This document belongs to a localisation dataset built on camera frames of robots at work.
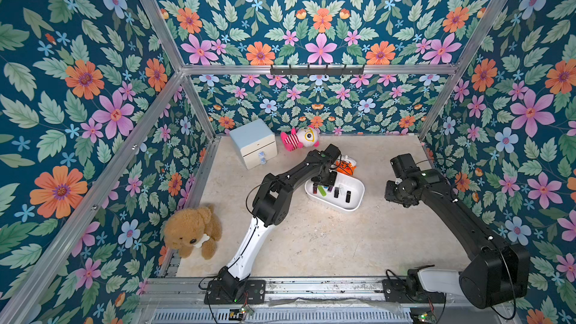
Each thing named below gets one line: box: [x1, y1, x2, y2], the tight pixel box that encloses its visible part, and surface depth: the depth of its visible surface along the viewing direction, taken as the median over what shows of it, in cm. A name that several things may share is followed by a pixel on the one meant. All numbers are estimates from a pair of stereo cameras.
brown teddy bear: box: [163, 206, 222, 261], surface depth 72 cm
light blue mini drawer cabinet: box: [229, 118, 279, 170], surface depth 102 cm
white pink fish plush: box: [279, 125, 321, 153], surface depth 113 cm
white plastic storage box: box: [304, 173, 366, 212], surface depth 98 cm
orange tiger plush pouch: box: [336, 159, 357, 177], surface depth 103 cm
